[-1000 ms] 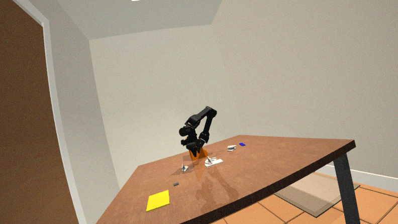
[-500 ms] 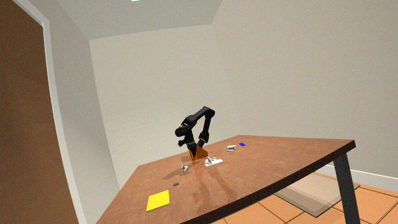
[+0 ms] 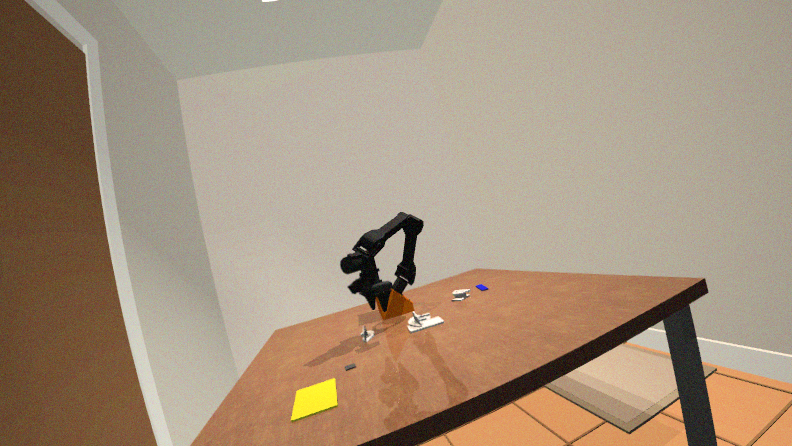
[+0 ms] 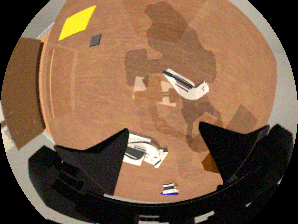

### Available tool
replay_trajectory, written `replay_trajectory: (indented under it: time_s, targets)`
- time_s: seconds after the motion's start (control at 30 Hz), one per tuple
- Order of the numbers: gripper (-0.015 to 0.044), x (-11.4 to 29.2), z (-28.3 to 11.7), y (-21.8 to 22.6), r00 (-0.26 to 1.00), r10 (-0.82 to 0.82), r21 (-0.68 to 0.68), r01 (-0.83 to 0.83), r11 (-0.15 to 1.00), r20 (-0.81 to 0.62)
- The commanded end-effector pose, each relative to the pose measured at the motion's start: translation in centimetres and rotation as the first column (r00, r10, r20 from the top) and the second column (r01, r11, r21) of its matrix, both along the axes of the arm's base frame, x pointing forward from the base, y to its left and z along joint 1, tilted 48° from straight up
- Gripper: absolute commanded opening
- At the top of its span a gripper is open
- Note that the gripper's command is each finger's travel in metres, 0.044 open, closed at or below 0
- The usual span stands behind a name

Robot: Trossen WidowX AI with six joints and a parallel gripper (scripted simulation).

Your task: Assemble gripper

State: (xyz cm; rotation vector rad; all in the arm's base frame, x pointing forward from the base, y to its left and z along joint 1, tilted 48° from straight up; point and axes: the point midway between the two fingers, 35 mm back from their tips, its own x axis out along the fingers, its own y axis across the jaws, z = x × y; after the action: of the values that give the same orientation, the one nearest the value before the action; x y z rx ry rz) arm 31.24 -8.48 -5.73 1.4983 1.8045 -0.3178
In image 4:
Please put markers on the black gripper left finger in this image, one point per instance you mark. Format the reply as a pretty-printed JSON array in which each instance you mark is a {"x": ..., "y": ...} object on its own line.
[{"x": 102, "y": 162}]

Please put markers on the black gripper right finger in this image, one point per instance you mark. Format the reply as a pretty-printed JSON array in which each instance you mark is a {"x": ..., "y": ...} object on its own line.
[{"x": 229, "y": 149}]

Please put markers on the yellow flat plate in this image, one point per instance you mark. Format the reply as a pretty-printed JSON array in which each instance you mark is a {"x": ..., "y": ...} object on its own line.
[{"x": 77, "y": 23}]

